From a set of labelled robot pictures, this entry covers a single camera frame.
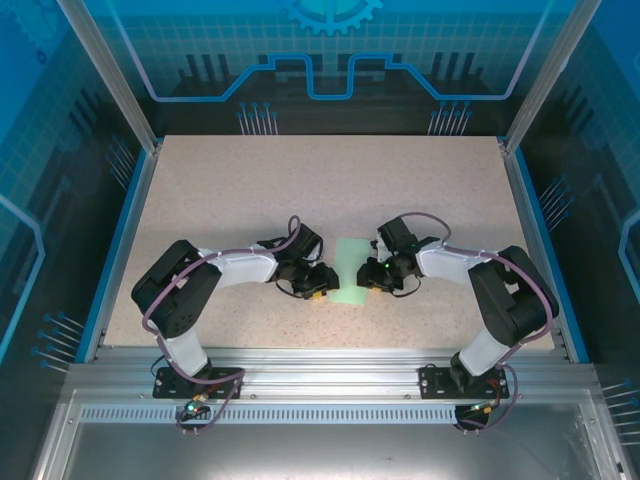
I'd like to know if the light green paper sheet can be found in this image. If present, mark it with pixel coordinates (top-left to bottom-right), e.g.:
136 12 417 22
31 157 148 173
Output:
327 237 371 307

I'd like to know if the sheet metal pan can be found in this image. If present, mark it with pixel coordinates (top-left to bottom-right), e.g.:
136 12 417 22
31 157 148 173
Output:
29 389 640 480

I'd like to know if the aluminium front beam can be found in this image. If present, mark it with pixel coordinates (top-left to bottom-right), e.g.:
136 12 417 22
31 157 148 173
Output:
64 347 604 401

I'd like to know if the blue side trim strip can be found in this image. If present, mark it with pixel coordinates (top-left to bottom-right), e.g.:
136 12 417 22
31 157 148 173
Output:
74 147 152 365

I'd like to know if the thin black right gripper wire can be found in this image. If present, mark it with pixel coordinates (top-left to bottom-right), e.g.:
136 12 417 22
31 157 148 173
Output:
389 277 422 300

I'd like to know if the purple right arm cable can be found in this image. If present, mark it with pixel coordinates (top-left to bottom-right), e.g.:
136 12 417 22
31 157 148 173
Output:
399 212 560 434

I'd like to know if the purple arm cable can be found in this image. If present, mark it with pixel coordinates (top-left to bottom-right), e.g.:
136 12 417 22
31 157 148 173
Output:
142 214 302 437
399 212 560 434

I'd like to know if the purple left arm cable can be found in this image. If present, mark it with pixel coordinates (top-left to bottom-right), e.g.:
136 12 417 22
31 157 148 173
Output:
142 214 302 437

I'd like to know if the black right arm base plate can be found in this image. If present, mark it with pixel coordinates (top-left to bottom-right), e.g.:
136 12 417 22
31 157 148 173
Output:
418 364 512 401

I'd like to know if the slotted aluminium cable duct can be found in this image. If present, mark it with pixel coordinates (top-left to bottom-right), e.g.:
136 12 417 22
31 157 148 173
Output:
79 405 464 425

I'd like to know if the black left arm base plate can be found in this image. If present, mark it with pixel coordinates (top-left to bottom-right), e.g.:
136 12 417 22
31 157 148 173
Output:
152 367 246 401

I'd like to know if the aluminium side rail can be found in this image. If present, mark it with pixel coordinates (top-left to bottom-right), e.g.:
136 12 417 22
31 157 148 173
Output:
499 139 572 364
94 139 166 364

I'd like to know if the left cable connector green light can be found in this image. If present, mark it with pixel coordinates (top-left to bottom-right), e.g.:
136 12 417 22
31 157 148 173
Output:
182 394 209 419

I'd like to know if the aluminium frame post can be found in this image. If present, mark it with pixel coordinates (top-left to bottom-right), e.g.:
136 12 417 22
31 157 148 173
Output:
56 0 164 154
499 0 596 154

